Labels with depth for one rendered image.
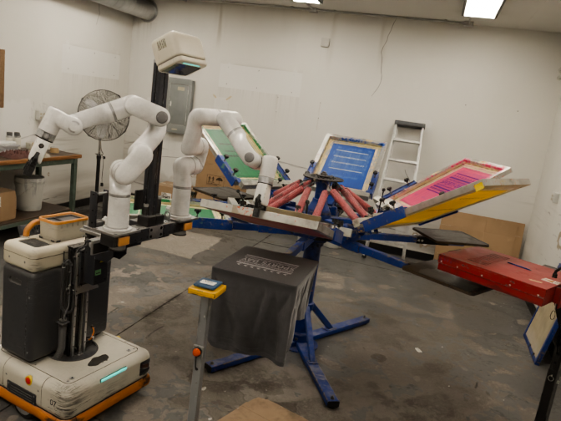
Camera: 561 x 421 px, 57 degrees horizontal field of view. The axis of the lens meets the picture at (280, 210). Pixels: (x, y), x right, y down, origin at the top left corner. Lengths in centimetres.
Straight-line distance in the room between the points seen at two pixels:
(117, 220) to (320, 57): 516
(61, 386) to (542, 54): 608
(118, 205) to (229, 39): 543
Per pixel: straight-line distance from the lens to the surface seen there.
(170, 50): 238
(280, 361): 266
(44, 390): 299
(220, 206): 247
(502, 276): 284
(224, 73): 756
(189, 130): 265
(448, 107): 694
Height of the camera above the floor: 180
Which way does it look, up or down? 12 degrees down
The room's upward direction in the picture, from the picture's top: 8 degrees clockwise
